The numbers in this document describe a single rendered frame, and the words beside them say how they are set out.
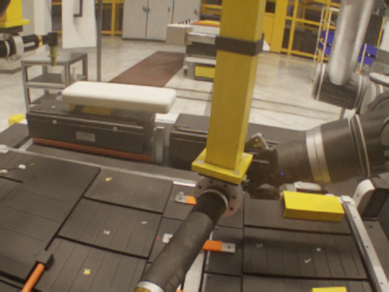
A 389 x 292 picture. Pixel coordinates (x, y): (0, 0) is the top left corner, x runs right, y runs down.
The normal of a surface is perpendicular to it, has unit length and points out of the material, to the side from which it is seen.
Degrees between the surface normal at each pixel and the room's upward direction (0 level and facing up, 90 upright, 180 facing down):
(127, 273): 0
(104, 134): 90
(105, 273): 0
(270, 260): 0
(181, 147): 90
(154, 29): 90
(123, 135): 90
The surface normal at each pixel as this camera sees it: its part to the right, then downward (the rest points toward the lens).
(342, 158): -0.48, 0.18
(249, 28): -0.40, 0.40
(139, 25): -0.13, 0.46
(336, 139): -0.55, -0.39
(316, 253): 0.09, -0.88
